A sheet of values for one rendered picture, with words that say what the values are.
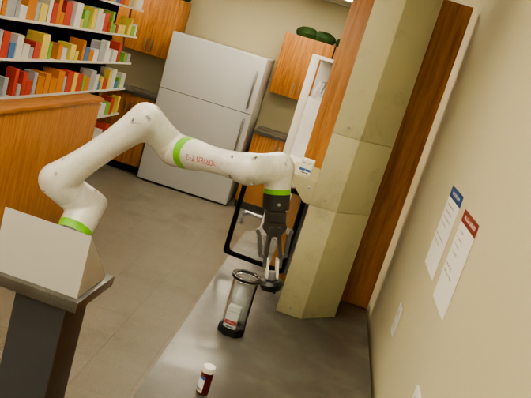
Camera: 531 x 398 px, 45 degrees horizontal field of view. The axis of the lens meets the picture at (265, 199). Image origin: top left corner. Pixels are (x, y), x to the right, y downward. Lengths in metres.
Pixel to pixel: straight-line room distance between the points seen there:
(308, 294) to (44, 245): 1.04
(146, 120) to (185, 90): 5.37
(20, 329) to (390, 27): 1.75
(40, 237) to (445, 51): 1.78
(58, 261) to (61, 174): 0.31
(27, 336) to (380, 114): 1.56
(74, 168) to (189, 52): 5.33
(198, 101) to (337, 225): 5.17
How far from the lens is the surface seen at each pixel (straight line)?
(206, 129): 7.59
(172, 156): 2.31
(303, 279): 2.63
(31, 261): 2.39
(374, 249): 2.97
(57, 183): 2.40
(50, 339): 2.50
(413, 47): 2.58
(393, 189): 2.91
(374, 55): 2.49
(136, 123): 2.27
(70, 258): 2.32
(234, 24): 8.20
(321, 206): 2.54
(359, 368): 2.46
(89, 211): 2.47
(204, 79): 7.56
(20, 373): 2.62
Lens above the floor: 1.96
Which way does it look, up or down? 13 degrees down
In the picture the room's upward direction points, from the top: 17 degrees clockwise
